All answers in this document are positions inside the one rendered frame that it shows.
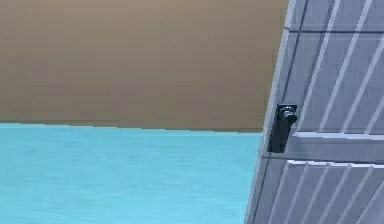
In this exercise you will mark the grey panelled room door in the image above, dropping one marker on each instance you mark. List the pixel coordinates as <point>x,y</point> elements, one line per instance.
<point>333,100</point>

